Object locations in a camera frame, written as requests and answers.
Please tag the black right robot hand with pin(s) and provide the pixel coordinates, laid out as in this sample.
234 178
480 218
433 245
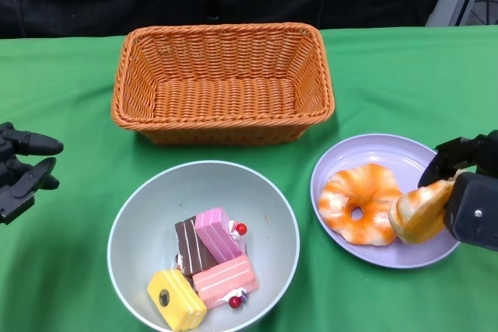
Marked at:
474 211

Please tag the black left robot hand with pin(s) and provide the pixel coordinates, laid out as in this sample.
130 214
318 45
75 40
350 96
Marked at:
13 192

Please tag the orange white oval bread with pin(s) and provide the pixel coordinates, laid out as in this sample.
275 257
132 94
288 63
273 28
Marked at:
420 211

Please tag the pale grey ribbed bowl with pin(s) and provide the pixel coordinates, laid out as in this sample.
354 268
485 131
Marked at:
155 207

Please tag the lilac round plate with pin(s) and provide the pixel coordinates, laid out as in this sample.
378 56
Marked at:
373 149

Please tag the brown chocolate cake slice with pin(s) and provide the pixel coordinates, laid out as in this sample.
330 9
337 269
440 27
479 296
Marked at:
190 246

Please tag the yellow cake slice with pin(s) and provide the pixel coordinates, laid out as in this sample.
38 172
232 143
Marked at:
177 301

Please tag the deep pink cake slice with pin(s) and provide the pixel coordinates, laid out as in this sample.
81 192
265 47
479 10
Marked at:
218 235

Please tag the orange wicker basket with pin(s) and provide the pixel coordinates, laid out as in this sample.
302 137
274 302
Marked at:
221 102

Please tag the salmon pink cake slice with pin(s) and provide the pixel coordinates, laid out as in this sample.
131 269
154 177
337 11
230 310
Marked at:
225 275

